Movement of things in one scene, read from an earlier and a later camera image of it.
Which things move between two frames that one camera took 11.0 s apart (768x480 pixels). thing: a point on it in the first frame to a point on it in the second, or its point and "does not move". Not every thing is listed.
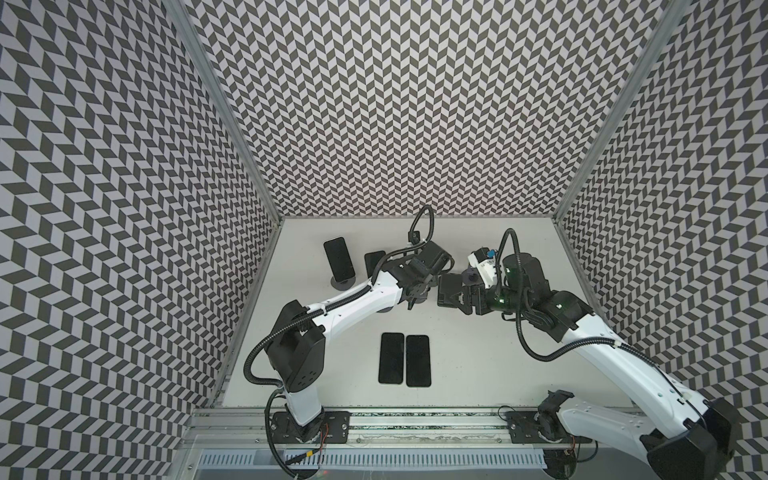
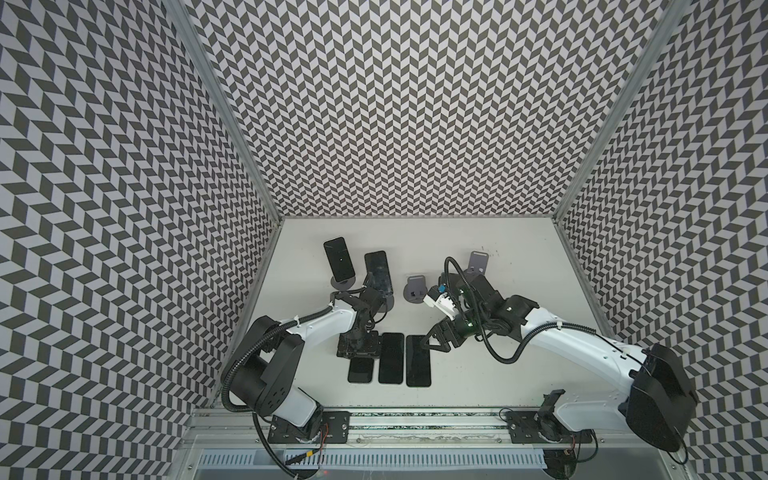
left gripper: x=433 y=282 to x=371 y=351
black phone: x=339 y=259 does not move
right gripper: x=459 y=291 to x=450 y=327
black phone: x=391 y=360 does not move
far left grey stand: x=342 y=285 does not move
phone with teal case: x=418 y=361 does not move
